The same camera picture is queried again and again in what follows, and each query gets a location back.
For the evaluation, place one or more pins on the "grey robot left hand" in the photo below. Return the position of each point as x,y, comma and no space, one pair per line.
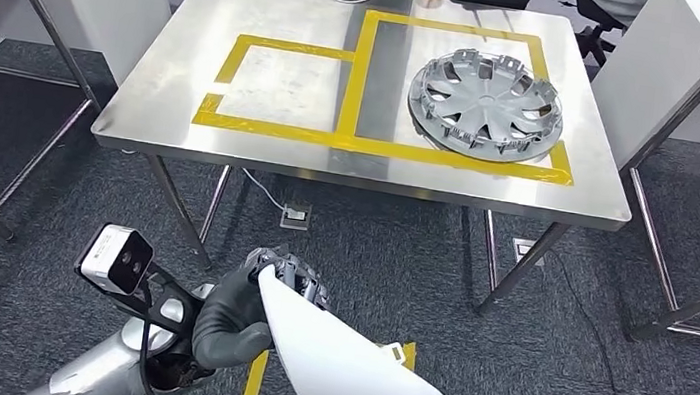
227,331

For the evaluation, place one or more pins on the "white plastic shell part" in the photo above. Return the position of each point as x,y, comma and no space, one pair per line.
341,375

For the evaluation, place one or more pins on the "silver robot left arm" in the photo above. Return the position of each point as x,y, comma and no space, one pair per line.
95,371

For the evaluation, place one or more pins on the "stainless steel workbench table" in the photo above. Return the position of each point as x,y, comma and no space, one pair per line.
279,14

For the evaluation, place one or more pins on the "yellow floor tape square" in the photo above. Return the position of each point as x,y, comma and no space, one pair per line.
251,384

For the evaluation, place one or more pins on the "floor socket box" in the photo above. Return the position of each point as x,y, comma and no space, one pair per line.
295,216
525,247

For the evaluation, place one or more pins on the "small yellow tape rectangle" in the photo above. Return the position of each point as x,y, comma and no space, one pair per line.
265,127

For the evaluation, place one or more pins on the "large yellow tape rectangle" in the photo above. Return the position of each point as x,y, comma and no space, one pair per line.
358,77

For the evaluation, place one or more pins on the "grey wheel hubcap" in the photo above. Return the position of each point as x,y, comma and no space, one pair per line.
489,99

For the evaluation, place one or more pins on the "black office chair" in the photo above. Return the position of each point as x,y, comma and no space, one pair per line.
591,25

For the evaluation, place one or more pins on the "person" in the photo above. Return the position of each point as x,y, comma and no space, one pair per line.
614,1

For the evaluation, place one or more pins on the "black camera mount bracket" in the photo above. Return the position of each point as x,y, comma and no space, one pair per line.
165,313

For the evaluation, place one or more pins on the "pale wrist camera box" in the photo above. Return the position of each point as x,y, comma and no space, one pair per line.
105,259

